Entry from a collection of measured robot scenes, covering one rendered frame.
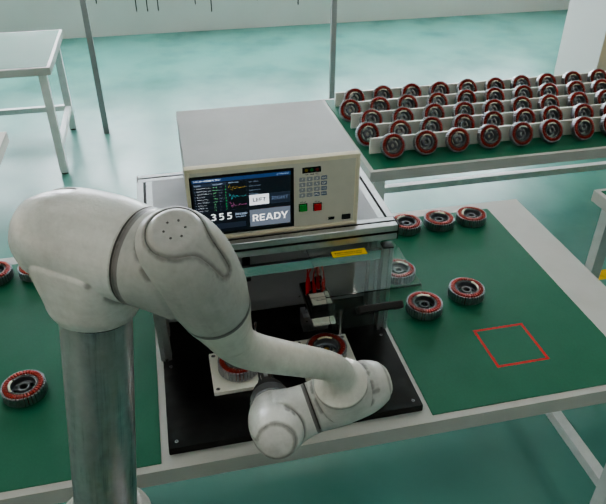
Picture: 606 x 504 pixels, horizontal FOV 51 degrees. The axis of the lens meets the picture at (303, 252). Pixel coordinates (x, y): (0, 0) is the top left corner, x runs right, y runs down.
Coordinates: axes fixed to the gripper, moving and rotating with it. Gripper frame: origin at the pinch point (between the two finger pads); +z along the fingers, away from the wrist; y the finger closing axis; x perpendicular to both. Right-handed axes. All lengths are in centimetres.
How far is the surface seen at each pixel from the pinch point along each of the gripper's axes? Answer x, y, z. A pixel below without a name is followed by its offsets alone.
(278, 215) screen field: 10.3, -36.2, 10.5
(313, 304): 16.2, -10.4, 15.1
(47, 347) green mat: -60, -7, 33
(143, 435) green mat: -31.8, 11.0, 0.9
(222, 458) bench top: -13.3, 17.0, -7.5
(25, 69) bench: -110, -126, 270
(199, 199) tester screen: -8.5, -43.6, 6.0
